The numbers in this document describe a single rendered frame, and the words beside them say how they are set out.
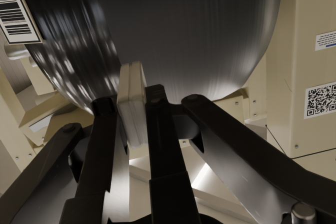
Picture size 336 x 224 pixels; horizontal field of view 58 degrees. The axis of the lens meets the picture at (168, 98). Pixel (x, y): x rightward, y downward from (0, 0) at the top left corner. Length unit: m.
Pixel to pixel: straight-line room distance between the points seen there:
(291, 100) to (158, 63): 0.38
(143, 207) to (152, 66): 6.91
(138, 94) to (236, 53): 0.20
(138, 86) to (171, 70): 0.16
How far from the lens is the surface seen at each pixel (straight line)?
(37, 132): 1.12
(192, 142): 0.15
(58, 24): 0.30
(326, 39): 0.61
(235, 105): 0.93
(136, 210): 7.20
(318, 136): 0.74
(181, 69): 0.34
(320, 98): 0.68
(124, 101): 0.16
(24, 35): 0.32
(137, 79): 0.18
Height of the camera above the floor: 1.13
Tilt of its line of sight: 32 degrees up
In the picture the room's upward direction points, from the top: 167 degrees clockwise
